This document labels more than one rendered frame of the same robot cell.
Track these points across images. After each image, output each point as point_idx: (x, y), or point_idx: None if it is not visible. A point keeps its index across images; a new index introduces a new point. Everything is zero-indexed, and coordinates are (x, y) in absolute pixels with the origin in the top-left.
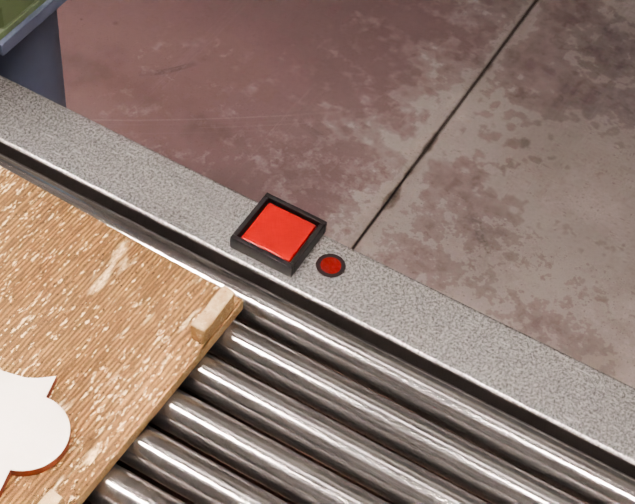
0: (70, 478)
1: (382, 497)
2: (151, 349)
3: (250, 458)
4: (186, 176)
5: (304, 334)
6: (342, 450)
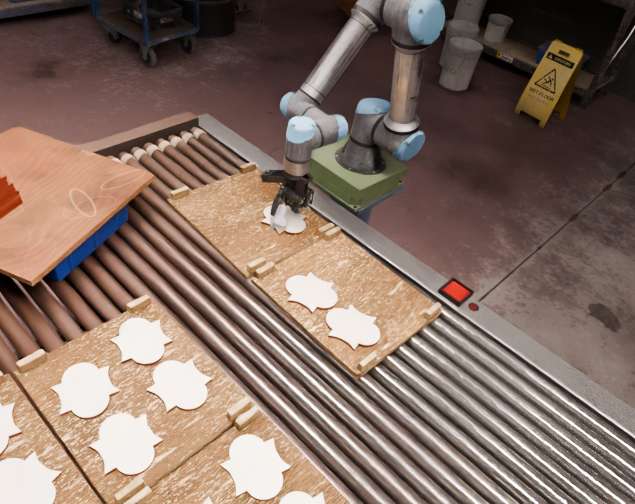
0: (378, 351)
1: None
2: (408, 317)
3: (439, 362)
4: (423, 266)
5: (462, 327)
6: (473, 368)
